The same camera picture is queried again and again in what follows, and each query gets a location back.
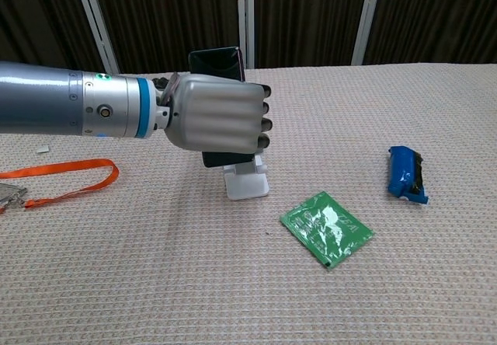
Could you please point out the green foil packet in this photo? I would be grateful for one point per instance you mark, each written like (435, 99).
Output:
(327, 229)

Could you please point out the beige woven tablecloth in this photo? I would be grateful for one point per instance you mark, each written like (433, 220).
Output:
(248, 283)

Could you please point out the white frame post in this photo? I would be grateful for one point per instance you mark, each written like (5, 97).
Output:
(97, 22)
(245, 18)
(367, 16)

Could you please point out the dark brown curtain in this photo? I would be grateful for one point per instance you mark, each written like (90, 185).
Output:
(174, 18)

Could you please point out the blue snack packet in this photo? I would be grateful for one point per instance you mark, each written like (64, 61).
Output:
(404, 170)

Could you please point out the black smartphone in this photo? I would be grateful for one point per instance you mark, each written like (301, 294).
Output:
(217, 63)

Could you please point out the clear badge holder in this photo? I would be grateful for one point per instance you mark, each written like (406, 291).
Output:
(8, 196)

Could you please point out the small white paper scrap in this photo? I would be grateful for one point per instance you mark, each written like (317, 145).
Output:
(43, 149)

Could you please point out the white phone stand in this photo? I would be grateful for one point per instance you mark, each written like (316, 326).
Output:
(248, 183)

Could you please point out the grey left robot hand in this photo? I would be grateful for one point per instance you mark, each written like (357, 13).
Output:
(217, 113)

